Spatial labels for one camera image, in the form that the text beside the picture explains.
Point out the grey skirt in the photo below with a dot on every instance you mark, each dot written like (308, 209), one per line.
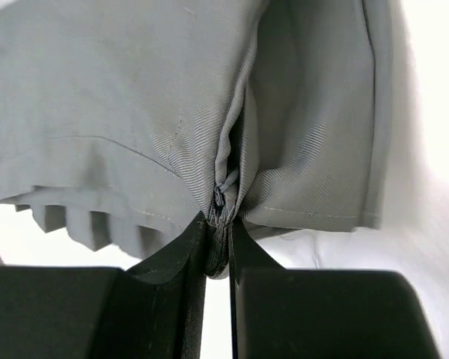
(121, 120)

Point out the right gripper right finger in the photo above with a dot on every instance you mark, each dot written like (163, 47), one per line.
(320, 313)

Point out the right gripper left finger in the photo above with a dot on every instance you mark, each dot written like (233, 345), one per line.
(152, 310)

